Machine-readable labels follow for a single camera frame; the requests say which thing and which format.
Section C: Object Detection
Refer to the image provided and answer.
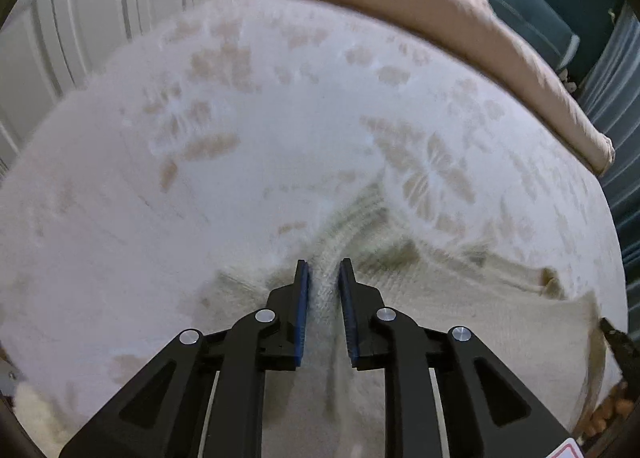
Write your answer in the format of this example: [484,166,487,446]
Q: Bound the butterfly print bed blanket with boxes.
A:
[0,0,630,458]

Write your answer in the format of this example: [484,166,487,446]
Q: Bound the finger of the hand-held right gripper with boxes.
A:
[597,318,632,384]

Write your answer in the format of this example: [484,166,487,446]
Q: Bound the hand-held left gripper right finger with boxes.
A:
[338,258,573,458]

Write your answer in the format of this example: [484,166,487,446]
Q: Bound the white panelled wardrobe door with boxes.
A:
[0,0,271,179]

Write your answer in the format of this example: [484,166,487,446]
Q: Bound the blue-grey curtain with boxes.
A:
[575,1,640,299]

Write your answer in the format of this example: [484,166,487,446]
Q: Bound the long beige pillow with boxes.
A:
[235,0,617,176]

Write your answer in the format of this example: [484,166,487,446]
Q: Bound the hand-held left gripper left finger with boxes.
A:
[59,259,311,458]

